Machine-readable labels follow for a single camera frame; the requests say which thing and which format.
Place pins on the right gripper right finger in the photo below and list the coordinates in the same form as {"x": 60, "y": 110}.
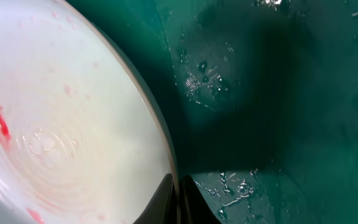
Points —
{"x": 194, "y": 209}

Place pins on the light blue plate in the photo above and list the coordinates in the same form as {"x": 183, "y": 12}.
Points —
{"x": 80, "y": 141}

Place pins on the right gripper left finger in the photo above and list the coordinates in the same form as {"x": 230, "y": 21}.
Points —
{"x": 162, "y": 206}

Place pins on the blue plastic tray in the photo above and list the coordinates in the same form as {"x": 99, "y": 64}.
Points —
{"x": 260, "y": 99}

